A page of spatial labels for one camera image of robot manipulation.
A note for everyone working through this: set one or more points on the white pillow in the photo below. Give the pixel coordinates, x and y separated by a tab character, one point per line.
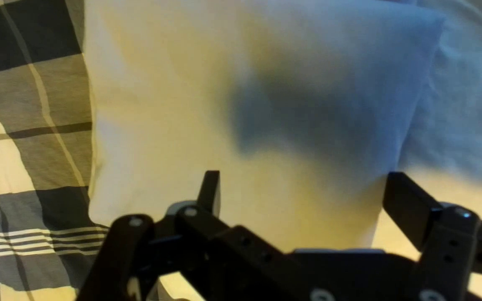
304	106

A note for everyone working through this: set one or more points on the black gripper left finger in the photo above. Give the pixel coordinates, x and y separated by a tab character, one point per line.
210	197

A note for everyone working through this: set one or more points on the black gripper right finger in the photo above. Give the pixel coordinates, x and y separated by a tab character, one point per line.
411	208

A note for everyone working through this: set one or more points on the grey pillow case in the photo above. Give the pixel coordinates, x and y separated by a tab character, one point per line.
446	133

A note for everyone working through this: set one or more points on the plaid checkered comforter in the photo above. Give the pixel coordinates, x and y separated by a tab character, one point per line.
48	240

